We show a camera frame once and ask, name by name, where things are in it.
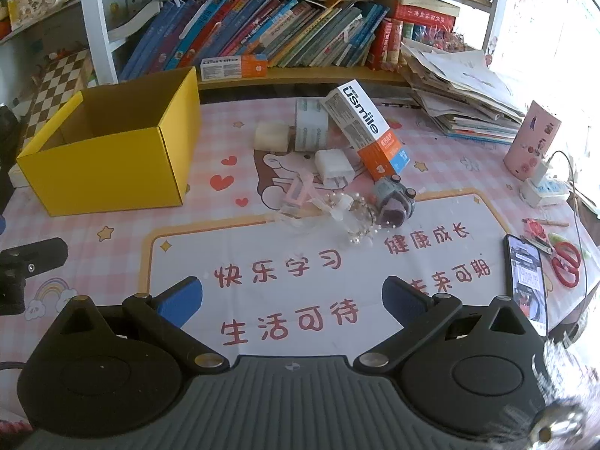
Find white printed tape roll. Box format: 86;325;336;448
294;98;331;152

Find dark bulky object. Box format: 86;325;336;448
0;105;20;216

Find pink printed table mat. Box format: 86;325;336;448
0;89;600;362

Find red scissors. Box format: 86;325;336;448
520;232;583;288

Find row of picture books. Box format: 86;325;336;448
119;0;462;80

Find pink pen holder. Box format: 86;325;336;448
504;100;562;181

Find small white toothpaste box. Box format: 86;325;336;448
201;54;269;81

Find black smartphone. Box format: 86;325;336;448
504;233;549;337

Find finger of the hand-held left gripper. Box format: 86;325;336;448
0;238;69;316

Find brown white chessboard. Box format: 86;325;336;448
21;49;97;144

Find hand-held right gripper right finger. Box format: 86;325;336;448
354;276;533;371

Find white charger plug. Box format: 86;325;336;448
314;148;356;186

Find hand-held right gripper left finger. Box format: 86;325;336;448
49;276;230;372

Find white power strip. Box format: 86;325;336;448
520;175;570;208

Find yellow cardboard box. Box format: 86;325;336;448
16;66;203;217

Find large white toothpaste box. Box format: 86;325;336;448
321;79;412;182

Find cream sponge block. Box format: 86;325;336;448
254;122;289;152

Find white bookshelf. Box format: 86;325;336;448
77;0;512;90

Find stack of papers and booklets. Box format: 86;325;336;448
400;37;528;145

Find pink utility knife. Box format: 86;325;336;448
281;171;317;214

